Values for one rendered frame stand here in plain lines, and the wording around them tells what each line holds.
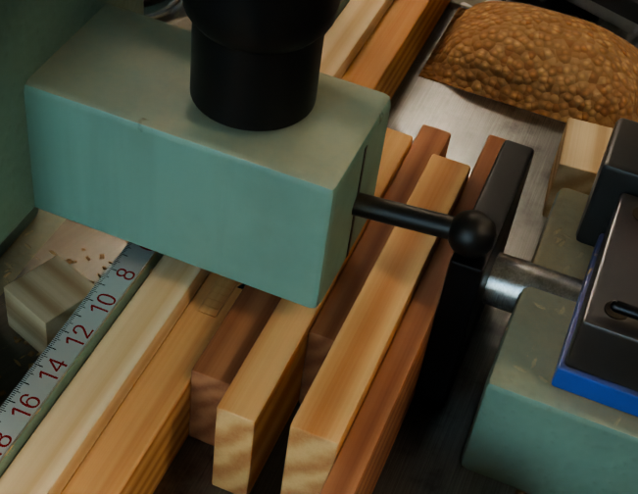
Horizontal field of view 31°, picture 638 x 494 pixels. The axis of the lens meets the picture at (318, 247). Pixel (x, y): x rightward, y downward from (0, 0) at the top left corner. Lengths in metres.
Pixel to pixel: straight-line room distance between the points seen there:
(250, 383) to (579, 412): 0.13
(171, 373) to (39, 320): 0.18
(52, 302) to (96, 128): 0.21
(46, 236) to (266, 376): 0.31
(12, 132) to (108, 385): 0.11
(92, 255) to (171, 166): 0.28
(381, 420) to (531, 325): 0.09
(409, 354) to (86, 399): 0.13
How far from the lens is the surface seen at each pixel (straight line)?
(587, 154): 0.63
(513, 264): 0.52
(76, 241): 0.74
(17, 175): 0.49
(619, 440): 0.48
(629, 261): 0.49
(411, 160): 0.58
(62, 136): 0.48
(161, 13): 0.61
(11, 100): 0.47
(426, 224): 0.46
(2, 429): 0.45
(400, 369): 0.47
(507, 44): 0.72
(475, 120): 0.70
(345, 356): 0.46
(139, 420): 0.47
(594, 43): 0.73
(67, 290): 0.66
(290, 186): 0.44
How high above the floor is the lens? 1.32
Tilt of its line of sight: 44 degrees down
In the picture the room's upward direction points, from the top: 8 degrees clockwise
